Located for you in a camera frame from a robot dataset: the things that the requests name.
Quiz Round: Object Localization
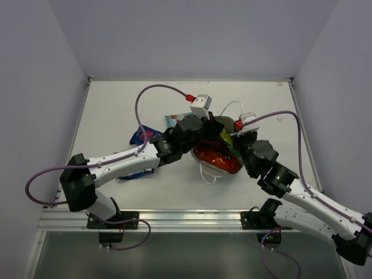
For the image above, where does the green red snack packet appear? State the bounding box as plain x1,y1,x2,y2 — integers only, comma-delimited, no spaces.
164,112,192,128

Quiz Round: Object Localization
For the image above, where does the yellow green candy packet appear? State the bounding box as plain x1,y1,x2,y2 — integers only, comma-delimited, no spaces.
219,128,234,151

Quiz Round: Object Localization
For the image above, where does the light blue paper bag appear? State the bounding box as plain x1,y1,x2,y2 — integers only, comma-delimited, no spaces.
191,101,243,184

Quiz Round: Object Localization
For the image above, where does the blue red snack packet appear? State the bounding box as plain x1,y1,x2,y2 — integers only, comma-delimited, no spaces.
129,126,162,145

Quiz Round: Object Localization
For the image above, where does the blue Kettle chips bag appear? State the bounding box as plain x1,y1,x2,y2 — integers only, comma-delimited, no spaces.
116,169,155,181

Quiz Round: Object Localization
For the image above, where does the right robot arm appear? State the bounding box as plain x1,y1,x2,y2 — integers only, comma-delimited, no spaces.
232,131,371,266

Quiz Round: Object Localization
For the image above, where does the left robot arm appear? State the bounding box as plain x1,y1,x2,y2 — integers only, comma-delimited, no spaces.
59,115,224,228

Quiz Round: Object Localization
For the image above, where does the orange red chips bag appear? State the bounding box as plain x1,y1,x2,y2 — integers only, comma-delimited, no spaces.
192,145,242,174

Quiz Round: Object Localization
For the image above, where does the right base control box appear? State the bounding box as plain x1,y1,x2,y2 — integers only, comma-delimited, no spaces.
256,230,282,249

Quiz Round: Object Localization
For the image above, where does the base control box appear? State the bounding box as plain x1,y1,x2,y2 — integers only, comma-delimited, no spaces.
256,230,282,249
98,231,124,247

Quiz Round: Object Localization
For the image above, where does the left base control box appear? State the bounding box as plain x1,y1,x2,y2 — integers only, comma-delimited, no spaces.
98,231,124,247

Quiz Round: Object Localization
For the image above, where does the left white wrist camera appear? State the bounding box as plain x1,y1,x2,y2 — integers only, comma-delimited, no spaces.
190,95,212,119

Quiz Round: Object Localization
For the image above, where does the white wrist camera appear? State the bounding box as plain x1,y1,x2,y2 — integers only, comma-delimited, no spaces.
190,95,212,119
236,112,260,137

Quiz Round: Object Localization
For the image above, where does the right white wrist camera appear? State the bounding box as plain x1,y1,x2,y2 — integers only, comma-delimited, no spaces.
236,112,260,137

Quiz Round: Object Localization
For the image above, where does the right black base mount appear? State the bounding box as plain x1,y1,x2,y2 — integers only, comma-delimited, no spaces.
240,204,280,230

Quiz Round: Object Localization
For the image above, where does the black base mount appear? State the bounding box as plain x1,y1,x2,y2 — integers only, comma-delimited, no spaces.
87,210,140,230
240,204,280,230

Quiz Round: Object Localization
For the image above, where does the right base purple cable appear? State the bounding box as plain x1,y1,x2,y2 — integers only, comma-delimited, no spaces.
260,226,302,279

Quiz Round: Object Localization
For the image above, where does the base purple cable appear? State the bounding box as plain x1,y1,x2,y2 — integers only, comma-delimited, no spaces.
95,216,152,251
260,226,302,279

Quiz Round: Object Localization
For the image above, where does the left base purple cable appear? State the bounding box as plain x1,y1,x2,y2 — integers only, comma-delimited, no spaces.
95,216,152,251

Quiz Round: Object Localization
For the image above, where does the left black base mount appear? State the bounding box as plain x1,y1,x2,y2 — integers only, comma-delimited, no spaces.
87,210,140,230

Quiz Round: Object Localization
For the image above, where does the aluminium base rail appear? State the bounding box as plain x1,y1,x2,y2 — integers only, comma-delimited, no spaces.
37,208,320,233

